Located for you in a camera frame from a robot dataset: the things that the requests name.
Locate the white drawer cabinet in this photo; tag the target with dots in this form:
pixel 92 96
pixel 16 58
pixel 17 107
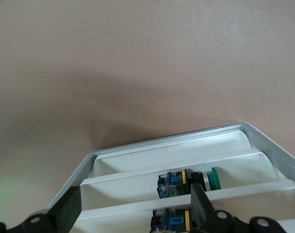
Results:
pixel 266 143

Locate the green push button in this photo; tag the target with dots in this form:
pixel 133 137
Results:
pixel 214 179

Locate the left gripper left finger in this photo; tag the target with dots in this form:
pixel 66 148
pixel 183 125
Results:
pixel 67 208

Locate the blue yellow switch component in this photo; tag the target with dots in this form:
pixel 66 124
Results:
pixel 171 221

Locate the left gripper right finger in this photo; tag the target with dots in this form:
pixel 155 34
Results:
pixel 200 206

